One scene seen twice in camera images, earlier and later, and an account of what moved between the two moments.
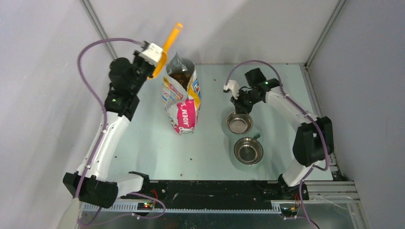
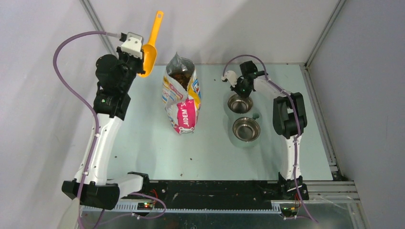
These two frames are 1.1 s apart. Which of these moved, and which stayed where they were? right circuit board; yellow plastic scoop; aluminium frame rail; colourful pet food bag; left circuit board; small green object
Moved: small green object; yellow plastic scoop
Stayed: aluminium frame rail; right circuit board; left circuit board; colourful pet food bag
